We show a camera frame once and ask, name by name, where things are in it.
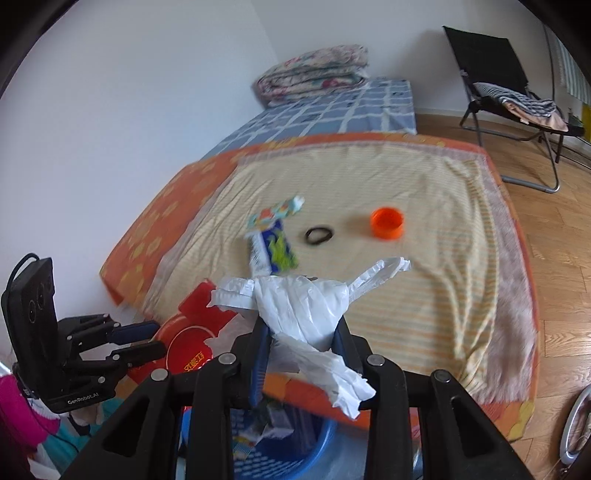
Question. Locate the striped yellow towel blanket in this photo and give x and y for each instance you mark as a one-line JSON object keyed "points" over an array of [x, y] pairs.
{"points": [[369, 258]]}

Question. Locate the striped clothes on chair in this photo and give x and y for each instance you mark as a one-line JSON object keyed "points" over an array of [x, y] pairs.
{"points": [[529, 110]]}

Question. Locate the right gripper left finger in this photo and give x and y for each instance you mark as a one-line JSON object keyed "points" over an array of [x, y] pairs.
{"points": [[140, 439]]}

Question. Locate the red tissue pack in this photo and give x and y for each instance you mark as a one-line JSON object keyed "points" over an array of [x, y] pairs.
{"points": [[184, 335]]}

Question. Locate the white ring light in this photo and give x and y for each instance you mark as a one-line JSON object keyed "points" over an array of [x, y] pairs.
{"points": [[576, 430]]}

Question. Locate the striped towel on rack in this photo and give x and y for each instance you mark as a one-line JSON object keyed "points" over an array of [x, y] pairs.
{"points": [[572, 77]]}

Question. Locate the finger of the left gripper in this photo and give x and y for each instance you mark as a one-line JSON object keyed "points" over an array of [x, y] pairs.
{"points": [[135, 355], [137, 332]]}

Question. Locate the blue plastic basket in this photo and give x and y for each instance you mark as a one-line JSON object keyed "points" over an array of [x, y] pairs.
{"points": [[292, 456]]}

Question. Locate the blue green snack packet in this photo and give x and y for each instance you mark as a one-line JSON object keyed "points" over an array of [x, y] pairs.
{"points": [[270, 252]]}

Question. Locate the orange plastic cap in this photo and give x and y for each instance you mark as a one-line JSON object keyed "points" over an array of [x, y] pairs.
{"points": [[387, 223]]}

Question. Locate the white plastic bag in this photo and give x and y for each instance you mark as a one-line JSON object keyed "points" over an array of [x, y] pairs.
{"points": [[303, 316]]}

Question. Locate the folded floral quilt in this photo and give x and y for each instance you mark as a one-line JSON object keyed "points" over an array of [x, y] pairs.
{"points": [[316, 73]]}

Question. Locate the pink sleeve forearm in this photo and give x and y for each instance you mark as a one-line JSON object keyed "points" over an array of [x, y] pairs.
{"points": [[27, 425]]}

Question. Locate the black folding chair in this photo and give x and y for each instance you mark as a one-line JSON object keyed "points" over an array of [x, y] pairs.
{"points": [[496, 83]]}

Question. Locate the blue checked bed sheet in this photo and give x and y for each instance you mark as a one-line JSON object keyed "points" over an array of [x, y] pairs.
{"points": [[383, 105]]}

